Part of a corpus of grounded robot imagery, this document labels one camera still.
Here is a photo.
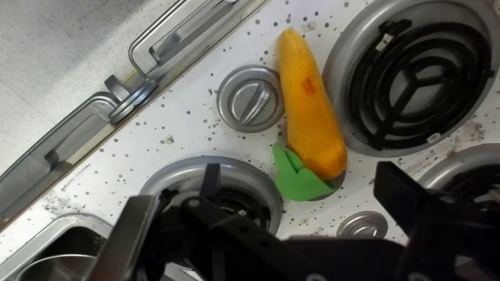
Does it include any silver toy sink basin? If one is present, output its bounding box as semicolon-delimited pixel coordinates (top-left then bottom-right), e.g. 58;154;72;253
0;211;115;281

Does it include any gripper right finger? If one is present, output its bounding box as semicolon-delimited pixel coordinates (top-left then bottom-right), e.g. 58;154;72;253
373;159;500;281

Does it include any silver stove knob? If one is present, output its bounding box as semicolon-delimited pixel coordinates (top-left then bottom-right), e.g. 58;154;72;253
215;64;286;134
336;209;390;240

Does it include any orange carrot toy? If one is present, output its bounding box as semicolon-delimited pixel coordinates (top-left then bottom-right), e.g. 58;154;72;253
270;26;350;203

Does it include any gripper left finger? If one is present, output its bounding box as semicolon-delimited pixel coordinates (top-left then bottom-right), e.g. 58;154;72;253
84;193;164;281

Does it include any silver toy pot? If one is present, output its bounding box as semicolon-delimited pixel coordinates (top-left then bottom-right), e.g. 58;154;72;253
14;253;101;281

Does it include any toy kitchen unit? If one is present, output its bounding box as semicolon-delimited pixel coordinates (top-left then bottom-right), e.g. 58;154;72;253
0;0;500;281

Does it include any black coil toy burner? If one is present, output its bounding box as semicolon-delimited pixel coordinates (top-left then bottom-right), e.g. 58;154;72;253
417;143;500;212
322;0;500;159
139;154;284;237

